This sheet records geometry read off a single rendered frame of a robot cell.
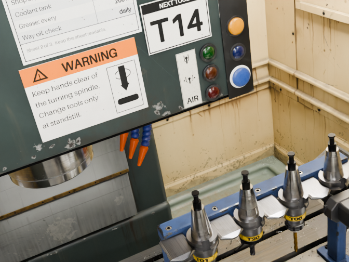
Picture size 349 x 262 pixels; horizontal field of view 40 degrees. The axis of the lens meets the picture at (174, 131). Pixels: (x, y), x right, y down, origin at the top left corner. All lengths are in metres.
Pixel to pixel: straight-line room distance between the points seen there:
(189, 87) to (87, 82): 0.15
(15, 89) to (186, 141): 1.45
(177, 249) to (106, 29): 0.50
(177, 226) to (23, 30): 0.55
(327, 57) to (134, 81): 1.18
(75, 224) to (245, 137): 0.94
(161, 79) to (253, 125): 1.51
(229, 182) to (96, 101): 1.56
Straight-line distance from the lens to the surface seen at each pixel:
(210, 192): 2.15
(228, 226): 1.02
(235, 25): 0.72
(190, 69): 0.71
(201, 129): 2.04
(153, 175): 1.60
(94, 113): 0.68
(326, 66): 1.79
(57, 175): 0.85
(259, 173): 2.24
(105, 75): 0.66
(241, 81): 0.75
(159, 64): 0.69
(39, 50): 0.63
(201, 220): 0.95
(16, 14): 0.62
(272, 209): 1.05
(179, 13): 0.68
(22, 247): 1.56
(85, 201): 1.52
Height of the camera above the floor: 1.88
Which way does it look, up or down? 29 degrees down
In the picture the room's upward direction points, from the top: 10 degrees counter-clockwise
